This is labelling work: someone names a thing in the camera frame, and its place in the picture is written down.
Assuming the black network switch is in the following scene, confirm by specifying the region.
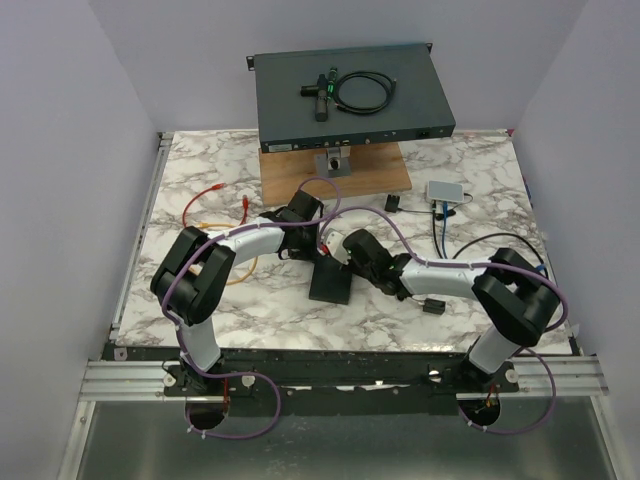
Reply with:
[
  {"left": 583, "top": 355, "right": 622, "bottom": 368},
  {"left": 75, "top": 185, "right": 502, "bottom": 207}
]
[{"left": 308, "top": 256, "right": 352, "bottom": 305}]

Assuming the black power adapter with cable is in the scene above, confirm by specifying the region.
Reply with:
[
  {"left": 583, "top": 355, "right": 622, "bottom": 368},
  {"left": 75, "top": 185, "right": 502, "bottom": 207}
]
[{"left": 383, "top": 193, "right": 474, "bottom": 214}]

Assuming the small black power adapter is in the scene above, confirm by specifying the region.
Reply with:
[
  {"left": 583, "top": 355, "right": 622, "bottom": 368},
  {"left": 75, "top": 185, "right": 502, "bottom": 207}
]
[{"left": 409, "top": 297, "right": 446, "bottom": 316}]

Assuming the black ethernet cable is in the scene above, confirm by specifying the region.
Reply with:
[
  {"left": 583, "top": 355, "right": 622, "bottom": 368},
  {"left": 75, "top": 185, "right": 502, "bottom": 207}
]
[{"left": 434, "top": 199, "right": 550, "bottom": 281}]

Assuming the white grey small switch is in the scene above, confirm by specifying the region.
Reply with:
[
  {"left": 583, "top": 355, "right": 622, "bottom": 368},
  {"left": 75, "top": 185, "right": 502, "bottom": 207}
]
[{"left": 427, "top": 180, "right": 465, "bottom": 204}]

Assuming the blue ethernet cable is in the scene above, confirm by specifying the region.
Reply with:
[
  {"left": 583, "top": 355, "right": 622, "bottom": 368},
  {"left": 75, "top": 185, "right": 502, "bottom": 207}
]
[{"left": 434, "top": 199, "right": 546, "bottom": 274}]

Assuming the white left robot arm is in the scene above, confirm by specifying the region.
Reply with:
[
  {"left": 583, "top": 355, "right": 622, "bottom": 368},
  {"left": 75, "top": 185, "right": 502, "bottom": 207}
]
[{"left": 150, "top": 190, "right": 324, "bottom": 395}]

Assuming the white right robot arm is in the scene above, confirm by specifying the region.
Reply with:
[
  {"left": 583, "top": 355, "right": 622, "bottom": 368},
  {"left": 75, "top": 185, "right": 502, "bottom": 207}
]
[{"left": 341, "top": 229, "right": 564, "bottom": 392}]

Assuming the wooden board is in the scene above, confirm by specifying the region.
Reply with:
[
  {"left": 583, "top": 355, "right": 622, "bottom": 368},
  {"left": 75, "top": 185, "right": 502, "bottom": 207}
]
[{"left": 259, "top": 143, "right": 412, "bottom": 206}]

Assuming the grey rack unit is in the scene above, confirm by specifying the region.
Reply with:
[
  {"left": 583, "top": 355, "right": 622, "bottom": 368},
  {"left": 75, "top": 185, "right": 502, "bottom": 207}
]
[{"left": 249, "top": 43, "right": 456, "bottom": 153}]

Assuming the red ethernet cable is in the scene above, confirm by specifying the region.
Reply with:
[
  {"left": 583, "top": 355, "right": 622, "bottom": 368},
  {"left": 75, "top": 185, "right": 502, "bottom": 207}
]
[{"left": 181, "top": 183, "right": 252, "bottom": 226}]

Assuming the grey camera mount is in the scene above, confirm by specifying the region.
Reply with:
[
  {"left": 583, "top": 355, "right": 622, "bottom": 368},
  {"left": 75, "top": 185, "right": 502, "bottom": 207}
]
[{"left": 314, "top": 147, "right": 351, "bottom": 179}]

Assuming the yellow ethernet cable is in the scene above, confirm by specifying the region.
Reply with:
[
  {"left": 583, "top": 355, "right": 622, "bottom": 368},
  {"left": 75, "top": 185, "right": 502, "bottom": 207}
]
[{"left": 199, "top": 222, "right": 261, "bottom": 287}]

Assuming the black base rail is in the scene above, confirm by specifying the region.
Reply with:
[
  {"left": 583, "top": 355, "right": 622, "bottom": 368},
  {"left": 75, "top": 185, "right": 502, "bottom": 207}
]
[{"left": 164, "top": 348, "right": 519, "bottom": 416}]

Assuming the black coiled cable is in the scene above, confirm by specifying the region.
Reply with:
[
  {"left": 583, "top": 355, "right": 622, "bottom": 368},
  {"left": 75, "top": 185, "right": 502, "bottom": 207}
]
[{"left": 335, "top": 71, "right": 401, "bottom": 116}]

